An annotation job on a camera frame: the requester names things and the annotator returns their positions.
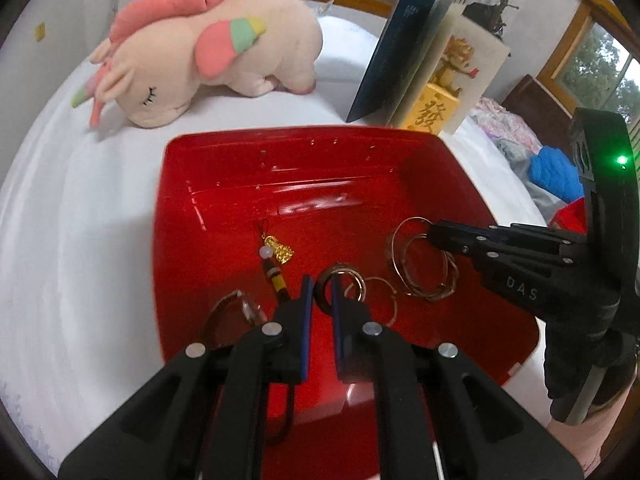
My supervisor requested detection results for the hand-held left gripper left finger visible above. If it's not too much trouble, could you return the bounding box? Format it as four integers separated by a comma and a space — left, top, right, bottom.
57, 275, 316, 480

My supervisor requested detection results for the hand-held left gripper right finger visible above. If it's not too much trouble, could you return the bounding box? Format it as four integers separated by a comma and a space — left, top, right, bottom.
330, 280, 586, 480

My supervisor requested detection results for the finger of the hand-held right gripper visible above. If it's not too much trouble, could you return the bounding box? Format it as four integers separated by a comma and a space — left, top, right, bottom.
431, 219, 588, 248
429, 234, 577, 269

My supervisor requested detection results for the brown stone ring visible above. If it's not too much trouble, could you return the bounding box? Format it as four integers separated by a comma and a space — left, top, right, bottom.
316, 266, 346, 311

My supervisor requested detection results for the small silver bangle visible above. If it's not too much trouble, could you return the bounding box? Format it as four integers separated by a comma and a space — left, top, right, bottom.
343, 269, 401, 333

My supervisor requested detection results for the black cord gold charm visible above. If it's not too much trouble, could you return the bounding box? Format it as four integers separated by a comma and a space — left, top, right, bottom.
257, 220, 296, 448

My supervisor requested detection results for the twisted silver bangle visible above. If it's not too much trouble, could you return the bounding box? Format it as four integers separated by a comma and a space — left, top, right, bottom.
400, 234, 459, 302

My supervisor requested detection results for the plain silver bangle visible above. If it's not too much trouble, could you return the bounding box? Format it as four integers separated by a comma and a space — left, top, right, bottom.
387, 216, 441, 286

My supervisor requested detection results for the red plastic tray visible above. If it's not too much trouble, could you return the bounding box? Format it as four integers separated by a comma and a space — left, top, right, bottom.
150, 126, 541, 480

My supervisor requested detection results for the person's right forearm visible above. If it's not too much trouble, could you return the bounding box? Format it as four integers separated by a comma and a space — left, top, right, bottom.
545, 380, 632, 473

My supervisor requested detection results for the blue quilted cloth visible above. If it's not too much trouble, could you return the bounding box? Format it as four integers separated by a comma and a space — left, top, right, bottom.
529, 146, 586, 201

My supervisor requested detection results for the pile of floral bedding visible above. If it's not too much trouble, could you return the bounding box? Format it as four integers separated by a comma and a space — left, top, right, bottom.
470, 97, 543, 158

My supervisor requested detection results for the dark wooden headboard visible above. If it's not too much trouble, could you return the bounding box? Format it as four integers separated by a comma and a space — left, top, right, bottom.
501, 75, 576, 126

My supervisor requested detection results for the yellow mahjong tile block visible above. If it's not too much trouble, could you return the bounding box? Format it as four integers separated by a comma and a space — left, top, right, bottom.
400, 84, 463, 136

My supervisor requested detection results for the open dark blue book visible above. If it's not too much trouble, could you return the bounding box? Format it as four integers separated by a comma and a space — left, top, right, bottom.
346, 0, 511, 136

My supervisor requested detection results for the black jacket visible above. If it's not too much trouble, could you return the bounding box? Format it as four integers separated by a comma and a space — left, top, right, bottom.
462, 2, 501, 26

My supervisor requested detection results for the pink unicorn plush toy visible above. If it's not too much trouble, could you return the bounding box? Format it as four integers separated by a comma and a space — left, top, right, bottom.
70, 0, 323, 130

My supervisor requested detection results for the narrow wooden frame window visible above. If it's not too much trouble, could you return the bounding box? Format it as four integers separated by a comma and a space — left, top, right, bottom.
537, 0, 640, 121

